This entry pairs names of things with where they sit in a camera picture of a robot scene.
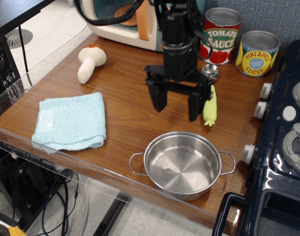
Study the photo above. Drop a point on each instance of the clear acrylic table guard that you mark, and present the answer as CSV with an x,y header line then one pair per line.
x,y
131,123

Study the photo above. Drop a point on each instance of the dark blue toy stove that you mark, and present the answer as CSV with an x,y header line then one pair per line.
x,y
271,205

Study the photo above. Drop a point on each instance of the yellow handled ice cream scoop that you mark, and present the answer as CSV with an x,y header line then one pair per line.
x,y
210,106

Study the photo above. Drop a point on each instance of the stainless steel pot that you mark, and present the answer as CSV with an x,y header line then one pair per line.
x,y
183,165

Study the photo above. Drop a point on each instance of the pineapple slices can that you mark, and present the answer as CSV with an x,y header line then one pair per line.
x,y
257,52

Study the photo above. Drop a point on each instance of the plush mushroom toy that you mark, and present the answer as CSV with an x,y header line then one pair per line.
x,y
90,57

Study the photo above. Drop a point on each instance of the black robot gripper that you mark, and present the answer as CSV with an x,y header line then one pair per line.
x,y
179,73

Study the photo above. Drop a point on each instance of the tomato sauce can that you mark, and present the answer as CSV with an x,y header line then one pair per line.
x,y
221,28

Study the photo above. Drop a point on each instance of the black desk at left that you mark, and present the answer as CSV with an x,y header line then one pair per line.
x,y
15,12

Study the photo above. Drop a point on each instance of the light blue folded towel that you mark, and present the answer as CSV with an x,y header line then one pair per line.
x,y
71,123

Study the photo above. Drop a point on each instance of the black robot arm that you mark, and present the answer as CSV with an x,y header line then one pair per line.
x,y
180,24

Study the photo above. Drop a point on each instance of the toy microwave oven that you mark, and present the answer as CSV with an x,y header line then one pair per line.
x,y
142,30

